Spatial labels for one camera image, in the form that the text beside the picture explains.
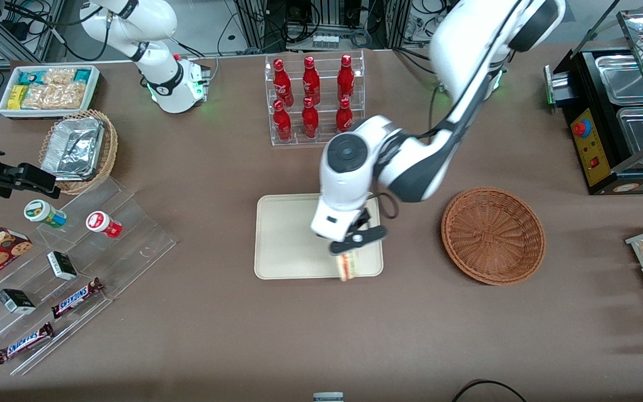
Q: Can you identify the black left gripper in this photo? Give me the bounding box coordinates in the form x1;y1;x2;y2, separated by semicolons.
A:
329;225;387;256

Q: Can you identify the triangle sandwich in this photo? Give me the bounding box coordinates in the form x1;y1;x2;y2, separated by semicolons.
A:
334;251;365;283

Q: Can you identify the aluminium foil tray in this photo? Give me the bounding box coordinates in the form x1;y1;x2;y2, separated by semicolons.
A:
40;116;106;183

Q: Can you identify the cream plastic tray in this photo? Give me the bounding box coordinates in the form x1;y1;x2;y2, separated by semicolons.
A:
253;193;385;280

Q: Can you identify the wicker basket with foil trays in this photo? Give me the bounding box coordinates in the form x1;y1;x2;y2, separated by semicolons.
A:
38;109;119;195

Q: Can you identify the empty brown wicker basket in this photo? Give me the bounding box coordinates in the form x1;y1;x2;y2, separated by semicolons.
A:
440;186;546;286

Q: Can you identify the green lid cup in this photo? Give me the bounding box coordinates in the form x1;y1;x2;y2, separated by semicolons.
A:
23;199;68;229

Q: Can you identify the white plastic snack bin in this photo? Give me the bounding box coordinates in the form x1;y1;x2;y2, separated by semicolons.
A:
0;65;101;119

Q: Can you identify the red lid cup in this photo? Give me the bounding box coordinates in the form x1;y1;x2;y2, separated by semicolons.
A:
85;210;123;240

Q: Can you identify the clear bag of peanuts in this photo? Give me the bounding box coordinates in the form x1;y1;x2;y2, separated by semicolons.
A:
42;68;78;86
54;82;89;110
21;84;57;110

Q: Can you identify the yellow snack packet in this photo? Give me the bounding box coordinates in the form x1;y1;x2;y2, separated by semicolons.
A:
7;84;30;111

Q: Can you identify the small black box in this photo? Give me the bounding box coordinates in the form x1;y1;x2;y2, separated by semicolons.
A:
46;251;79;281
0;288;37;315

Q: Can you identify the clear acrylic bottle rack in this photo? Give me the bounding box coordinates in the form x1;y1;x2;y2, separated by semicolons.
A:
264;49;366;147

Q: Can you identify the clear acrylic stepped shelf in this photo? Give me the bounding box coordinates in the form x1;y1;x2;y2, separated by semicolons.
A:
0;175;179;376

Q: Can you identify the red cola bottle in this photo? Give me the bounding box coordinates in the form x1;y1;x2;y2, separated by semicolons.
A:
272;58;294;107
337;54;355;102
302;55;322;106
272;99;292;142
335;96;354;135
301;97;320;140

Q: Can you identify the Snickers bar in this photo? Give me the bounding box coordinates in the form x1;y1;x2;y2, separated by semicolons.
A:
0;322;55;365
50;277;105;319

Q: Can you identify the black hot food display case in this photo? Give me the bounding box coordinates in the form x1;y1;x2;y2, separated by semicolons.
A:
543;6;643;197

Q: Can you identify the black cable loop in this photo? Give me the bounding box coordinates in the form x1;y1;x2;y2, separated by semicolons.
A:
451;379;528;402

